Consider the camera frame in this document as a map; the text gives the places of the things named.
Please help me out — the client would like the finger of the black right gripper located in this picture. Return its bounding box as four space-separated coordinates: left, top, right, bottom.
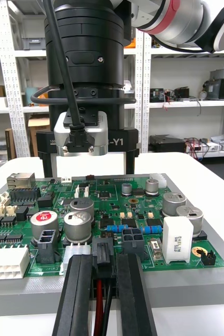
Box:
41 154 58 179
125 155 136 176

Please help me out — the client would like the red black green cable bundle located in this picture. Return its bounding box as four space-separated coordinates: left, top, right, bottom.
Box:
90 236 119 336

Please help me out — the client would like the white shelf with goods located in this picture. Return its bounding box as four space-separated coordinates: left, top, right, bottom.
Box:
0 0 144 169
142 33 224 160

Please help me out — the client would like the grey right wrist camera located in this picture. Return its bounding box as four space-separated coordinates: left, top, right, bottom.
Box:
53 110 109 157

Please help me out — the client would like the green circuit board grey frame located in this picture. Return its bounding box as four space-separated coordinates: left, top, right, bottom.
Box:
0 172 224 310

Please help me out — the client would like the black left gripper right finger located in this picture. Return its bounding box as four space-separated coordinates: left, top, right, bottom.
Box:
115 253 158 336

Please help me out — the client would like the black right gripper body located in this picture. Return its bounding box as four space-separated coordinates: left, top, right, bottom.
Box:
36 88 140 159

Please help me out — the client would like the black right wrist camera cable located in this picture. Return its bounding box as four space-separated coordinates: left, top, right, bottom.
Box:
30 0 137 153

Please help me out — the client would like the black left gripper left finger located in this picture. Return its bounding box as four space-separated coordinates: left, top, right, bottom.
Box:
51 253 94 336

